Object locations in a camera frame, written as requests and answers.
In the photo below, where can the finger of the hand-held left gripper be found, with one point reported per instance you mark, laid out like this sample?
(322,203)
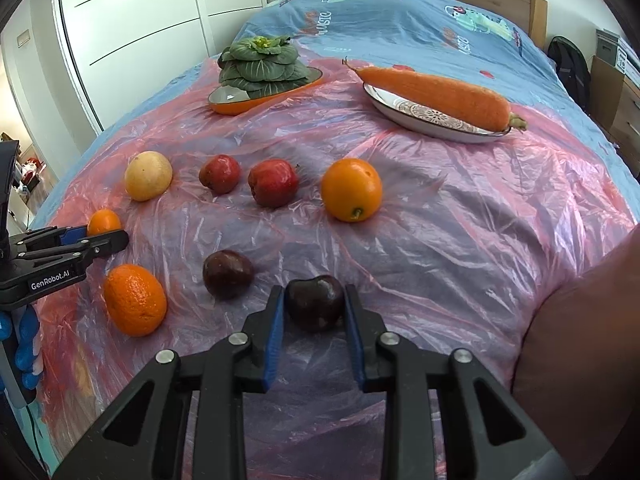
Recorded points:
(107,242)
(72,235)

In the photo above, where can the smooth orange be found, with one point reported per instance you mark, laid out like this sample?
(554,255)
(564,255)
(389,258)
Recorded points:
(351,189)

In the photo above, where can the blue printed blanket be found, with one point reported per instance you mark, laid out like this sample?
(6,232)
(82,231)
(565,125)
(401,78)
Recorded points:
(400,20)

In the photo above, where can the person's right forearm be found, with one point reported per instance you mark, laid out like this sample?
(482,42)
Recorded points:
(585,360)

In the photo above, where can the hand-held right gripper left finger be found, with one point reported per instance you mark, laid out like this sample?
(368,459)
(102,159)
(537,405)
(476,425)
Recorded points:
(274,330)

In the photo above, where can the white patterned plate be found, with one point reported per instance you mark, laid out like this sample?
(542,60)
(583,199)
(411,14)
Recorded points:
(425,120)

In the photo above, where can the small orange tangerine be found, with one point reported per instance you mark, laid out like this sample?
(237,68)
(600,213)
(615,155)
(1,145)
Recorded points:
(102,221)

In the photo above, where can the black backpack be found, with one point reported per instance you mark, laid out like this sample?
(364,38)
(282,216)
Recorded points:
(570,70)

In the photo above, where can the pale yellow grapefruit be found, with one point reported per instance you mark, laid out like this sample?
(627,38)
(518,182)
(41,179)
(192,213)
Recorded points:
(148,176)

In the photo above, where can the green bok choy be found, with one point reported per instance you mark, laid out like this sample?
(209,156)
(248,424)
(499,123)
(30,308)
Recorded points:
(260,67)

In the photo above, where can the dark purple plum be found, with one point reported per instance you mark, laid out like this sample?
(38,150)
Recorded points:
(227,275)
(315,305)

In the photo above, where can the large carrot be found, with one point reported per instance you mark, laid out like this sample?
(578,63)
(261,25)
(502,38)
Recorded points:
(440,95)

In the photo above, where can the red apple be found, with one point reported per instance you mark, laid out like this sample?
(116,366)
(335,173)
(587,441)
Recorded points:
(273,183)
(219,174)

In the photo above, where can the orange oval plate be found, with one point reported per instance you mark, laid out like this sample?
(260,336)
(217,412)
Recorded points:
(230,102)

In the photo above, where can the large orange mandarin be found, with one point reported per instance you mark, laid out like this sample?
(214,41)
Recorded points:
(135,301)

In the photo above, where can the wooden drawer cabinet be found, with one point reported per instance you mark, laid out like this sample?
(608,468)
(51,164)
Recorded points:
(620,105)

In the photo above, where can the person's left hand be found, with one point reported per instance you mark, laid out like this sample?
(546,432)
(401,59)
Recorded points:
(26,355)

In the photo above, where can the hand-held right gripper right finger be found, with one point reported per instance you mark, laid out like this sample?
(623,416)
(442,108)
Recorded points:
(354,330)

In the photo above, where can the pink plastic sheet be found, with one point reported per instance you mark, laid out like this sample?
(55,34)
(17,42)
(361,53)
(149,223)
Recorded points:
(425,240)

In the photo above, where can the white wardrobe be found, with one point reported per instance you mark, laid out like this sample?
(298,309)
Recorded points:
(150,20)

